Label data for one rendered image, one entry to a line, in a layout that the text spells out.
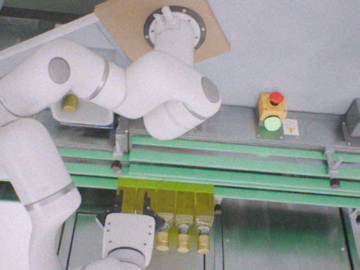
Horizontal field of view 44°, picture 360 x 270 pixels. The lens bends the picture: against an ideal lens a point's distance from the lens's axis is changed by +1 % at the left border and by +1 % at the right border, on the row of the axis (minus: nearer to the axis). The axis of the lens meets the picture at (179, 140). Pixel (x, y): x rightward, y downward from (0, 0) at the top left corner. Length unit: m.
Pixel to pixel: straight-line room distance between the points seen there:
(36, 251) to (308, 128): 0.90
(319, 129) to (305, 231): 0.37
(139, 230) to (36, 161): 0.29
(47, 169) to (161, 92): 0.25
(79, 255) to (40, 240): 0.66
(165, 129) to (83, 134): 0.52
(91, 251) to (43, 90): 0.76
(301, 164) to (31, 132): 0.84
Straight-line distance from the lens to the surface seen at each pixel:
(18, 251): 1.44
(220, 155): 1.28
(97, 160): 1.36
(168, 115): 0.90
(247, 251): 1.49
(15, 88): 0.78
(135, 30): 1.15
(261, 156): 1.31
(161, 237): 1.27
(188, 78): 0.85
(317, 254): 1.56
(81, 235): 1.43
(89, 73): 0.79
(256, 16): 1.15
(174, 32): 1.07
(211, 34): 1.15
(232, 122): 1.33
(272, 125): 1.30
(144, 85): 0.81
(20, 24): 2.09
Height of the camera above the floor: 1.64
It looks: 36 degrees down
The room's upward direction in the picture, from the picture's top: 178 degrees counter-clockwise
